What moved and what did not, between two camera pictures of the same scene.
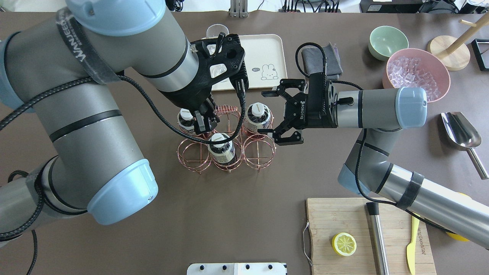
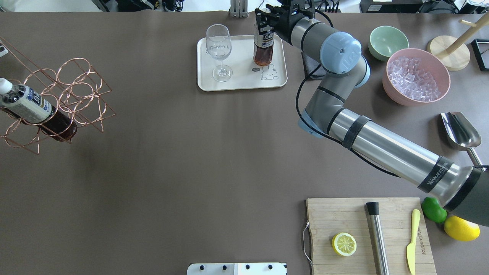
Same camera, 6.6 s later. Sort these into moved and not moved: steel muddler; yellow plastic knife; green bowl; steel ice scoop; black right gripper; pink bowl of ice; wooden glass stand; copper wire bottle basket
Moved: copper wire bottle basket; black right gripper
Not moved: yellow plastic knife; green bowl; steel muddler; wooden glass stand; steel ice scoop; pink bowl of ice
